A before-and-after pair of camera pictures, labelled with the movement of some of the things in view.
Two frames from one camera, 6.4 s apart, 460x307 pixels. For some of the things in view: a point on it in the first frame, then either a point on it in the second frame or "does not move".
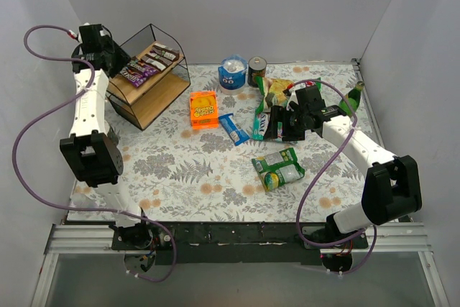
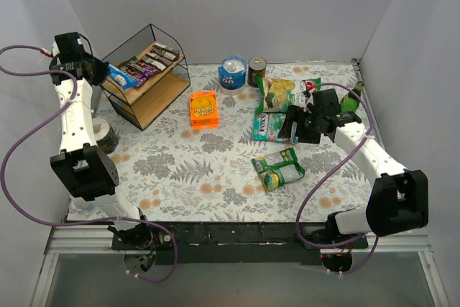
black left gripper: [117, 59] -> [98, 70]
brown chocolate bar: [154, 63] does not move
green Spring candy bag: [278, 168] does not move
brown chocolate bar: [164, 51] does not move
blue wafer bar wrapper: [238, 136] -> [124, 80]
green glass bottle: [352, 98] does not move
